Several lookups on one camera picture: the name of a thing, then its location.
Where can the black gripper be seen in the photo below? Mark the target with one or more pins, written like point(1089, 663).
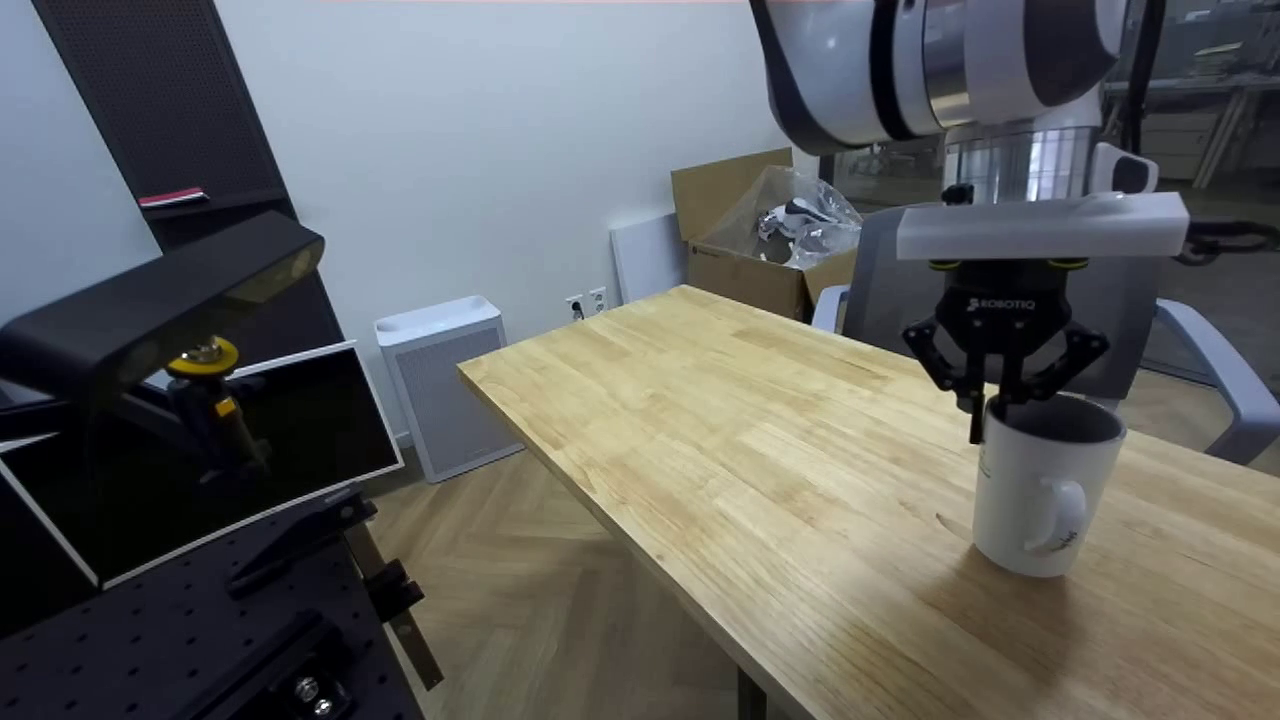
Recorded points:
point(1004, 302)

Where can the white ceramic mug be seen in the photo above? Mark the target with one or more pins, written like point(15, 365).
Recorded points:
point(1027, 505)

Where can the grey office chair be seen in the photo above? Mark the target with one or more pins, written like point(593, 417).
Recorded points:
point(881, 287)

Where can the clear plastic wrap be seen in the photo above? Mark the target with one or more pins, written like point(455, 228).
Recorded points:
point(803, 227)

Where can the brown cardboard box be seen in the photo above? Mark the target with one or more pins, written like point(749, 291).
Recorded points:
point(714, 193)

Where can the white flat panel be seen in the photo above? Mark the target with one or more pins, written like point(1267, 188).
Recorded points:
point(646, 255)

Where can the black table leg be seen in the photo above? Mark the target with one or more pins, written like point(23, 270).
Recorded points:
point(749, 696)

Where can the white air purifier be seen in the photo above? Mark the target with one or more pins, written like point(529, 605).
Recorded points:
point(446, 384)

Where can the red label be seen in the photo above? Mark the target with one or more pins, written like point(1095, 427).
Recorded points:
point(175, 199)

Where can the black slanted column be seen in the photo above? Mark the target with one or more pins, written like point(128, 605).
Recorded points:
point(162, 106)

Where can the black optical breadboard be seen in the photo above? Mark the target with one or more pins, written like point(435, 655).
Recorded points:
point(133, 640)

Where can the white wrist mount plate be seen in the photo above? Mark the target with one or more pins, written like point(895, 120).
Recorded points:
point(1041, 227)

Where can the white wall outlet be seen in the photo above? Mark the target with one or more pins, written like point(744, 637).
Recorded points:
point(579, 304)
point(596, 296)

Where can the brass strip bracket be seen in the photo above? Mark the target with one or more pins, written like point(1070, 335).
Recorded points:
point(422, 655)

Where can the black rail bracket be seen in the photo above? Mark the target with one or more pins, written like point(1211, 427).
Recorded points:
point(266, 667)

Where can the yellow knob camera mount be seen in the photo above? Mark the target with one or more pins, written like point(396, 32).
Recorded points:
point(203, 359)

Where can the black bar camera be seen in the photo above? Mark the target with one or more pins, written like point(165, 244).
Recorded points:
point(144, 304)

